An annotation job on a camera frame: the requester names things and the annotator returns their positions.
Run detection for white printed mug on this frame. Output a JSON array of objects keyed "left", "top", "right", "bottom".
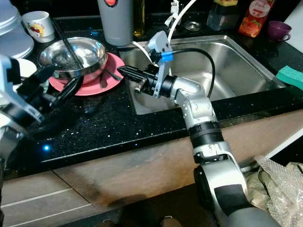
[{"left": 21, "top": 10, "right": 56, "bottom": 44}]

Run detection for dark container with yellow lid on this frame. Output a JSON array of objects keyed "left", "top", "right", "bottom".
[{"left": 206, "top": 0, "right": 241, "bottom": 32}]

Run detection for brown cabinet front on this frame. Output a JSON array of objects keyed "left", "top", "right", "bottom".
[{"left": 0, "top": 110, "right": 303, "bottom": 223}]

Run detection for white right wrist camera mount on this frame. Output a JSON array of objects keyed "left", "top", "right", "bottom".
[{"left": 147, "top": 31, "right": 173, "bottom": 95}]

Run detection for white hose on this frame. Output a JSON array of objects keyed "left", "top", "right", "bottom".
[{"left": 132, "top": 0, "right": 198, "bottom": 64}]

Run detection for green sponge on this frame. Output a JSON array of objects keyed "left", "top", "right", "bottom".
[{"left": 276, "top": 65, "right": 303, "bottom": 90}]

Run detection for purple cup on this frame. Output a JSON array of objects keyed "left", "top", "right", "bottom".
[{"left": 267, "top": 20, "right": 292, "bottom": 42}]

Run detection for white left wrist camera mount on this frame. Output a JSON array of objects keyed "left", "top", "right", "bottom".
[{"left": 0, "top": 53, "right": 44, "bottom": 124}]

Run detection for red juice carton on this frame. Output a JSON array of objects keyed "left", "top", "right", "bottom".
[{"left": 238, "top": 0, "right": 276, "bottom": 38}]

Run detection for glass oil bottle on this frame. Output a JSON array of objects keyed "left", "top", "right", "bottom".
[{"left": 133, "top": 0, "right": 146, "bottom": 38}]

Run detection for silver fork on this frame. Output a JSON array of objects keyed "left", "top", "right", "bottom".
[{"left": 107, "top": 69, "right": 124, "bottom": 82}]

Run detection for grey tumbler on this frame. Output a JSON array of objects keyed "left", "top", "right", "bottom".
[{"left": 97, "top": 0, "right": 134, "bottom": 47}]

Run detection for stacked white bowls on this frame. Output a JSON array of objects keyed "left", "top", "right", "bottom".
[{"left": 0, "top": 0, "right": 22, "bottom": 36}]

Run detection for black cable with blue tape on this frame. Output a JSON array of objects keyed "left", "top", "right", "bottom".
[{"left": 163, "top": 47, "right": 216, "bottom": 99}]

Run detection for white board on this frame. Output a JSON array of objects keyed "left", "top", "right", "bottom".
[{"left": 283, "top": 7, "right": 303, "bottom": 41}]

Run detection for bubble wrap bag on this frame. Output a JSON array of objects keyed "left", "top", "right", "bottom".
[{"left": 241, "top": 155, "right": 303, "bottom": 227}]

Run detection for dark chopstick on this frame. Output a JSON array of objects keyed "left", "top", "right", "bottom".
[
  {"left": 51, "top": 19, "right": 79, "bottom": 71},
  {"left": 54, "top": 20, "right": 82, "bottom": 71}
]

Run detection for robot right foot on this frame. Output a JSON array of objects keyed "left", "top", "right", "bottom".
[{"left": 161, "top": 217, "right": 183, "bottom": 227}]

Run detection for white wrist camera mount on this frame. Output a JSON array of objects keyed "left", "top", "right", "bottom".
[
  {"left": 0, "top": 53, "right": 44, "bottom": 124},
  {"left": 147, "top": 31, "right": 173, "bottom": 95}
]

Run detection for white flat plate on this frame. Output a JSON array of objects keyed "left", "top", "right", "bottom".
[{"left": 20, "top": 59, "right": 38, "bottom": 79}]

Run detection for pink plate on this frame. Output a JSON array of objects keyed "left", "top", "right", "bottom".
[{"left": 48, "top": 52, "right": 126, "bottom": 96}]

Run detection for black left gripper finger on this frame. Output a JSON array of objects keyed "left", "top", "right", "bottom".
[
  {"left": 28, "top": 63, "right": 58, "bottom": 89},
  {"left": 56, "top": 76, "right": 84, "bottom": 107}
]

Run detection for large white plate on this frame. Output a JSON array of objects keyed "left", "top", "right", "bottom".
[{"left": 0, "top": 29, "right": 35, "bottom": 59}]

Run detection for white tag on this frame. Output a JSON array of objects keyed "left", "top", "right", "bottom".
[{"left": 165, "top": 0, "right": 180, "bottom": 28}]

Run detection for stainless steel sink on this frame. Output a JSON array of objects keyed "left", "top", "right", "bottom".
[{"left": 117, "top": 34, "right": 287, "bottom": 115}]

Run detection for round steel cap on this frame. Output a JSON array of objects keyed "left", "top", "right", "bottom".
[{"left": 184, "top": 21, "right": 202, "bottom": 32}]

